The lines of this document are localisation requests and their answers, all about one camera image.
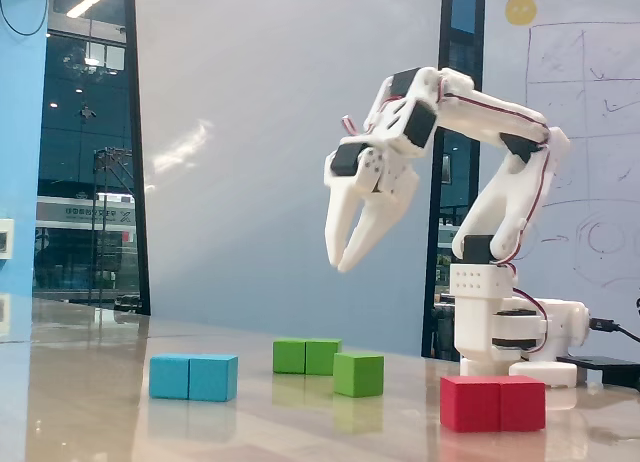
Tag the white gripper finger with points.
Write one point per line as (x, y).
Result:
(380, 227)
(337, 217)

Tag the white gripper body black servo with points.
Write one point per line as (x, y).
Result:
(367, 178)

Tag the small green cube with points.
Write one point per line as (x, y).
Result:
(357, 375)

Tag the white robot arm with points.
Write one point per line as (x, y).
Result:
(472, 312)

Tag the long green block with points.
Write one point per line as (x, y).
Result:
(305, 357)

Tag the long red block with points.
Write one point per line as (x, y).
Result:
(492, 404)

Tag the long blue block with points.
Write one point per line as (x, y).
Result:
(192, 378)

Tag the yellow round sticker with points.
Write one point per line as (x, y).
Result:
(520, 9)

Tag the whiteboard with pen drawings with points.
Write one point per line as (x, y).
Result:
(575, 57)

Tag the flat black box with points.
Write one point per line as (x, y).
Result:
(615, 369)

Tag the black glass door frame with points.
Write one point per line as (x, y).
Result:
(446, 32)

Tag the black window frame post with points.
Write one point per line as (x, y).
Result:
(136, 132)

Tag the white wall socket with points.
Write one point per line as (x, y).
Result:
(6, 237)

